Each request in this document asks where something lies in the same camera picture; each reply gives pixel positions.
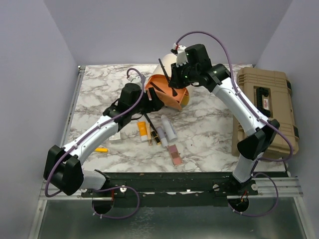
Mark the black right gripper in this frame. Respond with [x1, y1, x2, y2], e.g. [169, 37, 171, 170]
[169, 60, 199, 90]

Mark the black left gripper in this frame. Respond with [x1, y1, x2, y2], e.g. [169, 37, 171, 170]
[130, 87, 164, 115]

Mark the angled black makeup brush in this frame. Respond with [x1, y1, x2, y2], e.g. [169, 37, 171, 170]
[143, 114, 158, 133]

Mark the cream round drawer organizer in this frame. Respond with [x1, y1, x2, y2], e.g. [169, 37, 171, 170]
[152, 53, 177, 78]

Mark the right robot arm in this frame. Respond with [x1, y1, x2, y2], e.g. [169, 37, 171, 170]
[169, 44, 280, 195]

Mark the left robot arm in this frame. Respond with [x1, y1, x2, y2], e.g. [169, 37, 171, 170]
[43, 83, 164, 197]

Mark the orange sunscreen tube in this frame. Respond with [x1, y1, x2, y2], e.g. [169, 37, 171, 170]
[137, 121, 148, 142]

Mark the gold cream tube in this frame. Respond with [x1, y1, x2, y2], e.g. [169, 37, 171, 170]
[146, 122, 153, 145]

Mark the white silver small box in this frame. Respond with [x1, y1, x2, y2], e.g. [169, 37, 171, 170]
[109, 132, 122, 143]

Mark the black gold lipstick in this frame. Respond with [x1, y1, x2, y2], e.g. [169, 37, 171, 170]
[151, 130, 161, 145]

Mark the white blue tube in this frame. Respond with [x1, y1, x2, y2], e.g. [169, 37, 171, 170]
[161, 115, 177, 142]

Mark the lavender white bottle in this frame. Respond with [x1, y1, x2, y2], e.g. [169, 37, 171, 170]
[157, 126, 168, 148]

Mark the yellow small tube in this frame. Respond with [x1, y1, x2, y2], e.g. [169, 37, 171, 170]
[95, 148, 109, 153]

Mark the tan plastic tool case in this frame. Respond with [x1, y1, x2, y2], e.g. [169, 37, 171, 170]
[231, 67, 300, 159]

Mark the rose gold eyeshadow palette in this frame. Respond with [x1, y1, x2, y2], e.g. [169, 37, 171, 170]
[167, 145, 183, 166]

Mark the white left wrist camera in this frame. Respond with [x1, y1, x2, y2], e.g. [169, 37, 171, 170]
[127, 75, 146, 88]

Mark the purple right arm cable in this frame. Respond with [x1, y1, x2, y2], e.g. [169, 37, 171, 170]
[175, 31, 295, 217]

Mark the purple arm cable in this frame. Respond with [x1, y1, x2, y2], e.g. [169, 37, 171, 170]
[44, 68, 147, 220]
[175, 31, 295, 217]

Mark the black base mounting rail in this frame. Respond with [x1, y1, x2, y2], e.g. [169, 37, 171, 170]
[81, 172, 258, 208]

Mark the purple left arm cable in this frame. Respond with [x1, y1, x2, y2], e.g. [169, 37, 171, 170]
[44, 68, 147, 220]

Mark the aluminium frame rail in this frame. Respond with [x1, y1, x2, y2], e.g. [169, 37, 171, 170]
[38, 177, 304, 201]

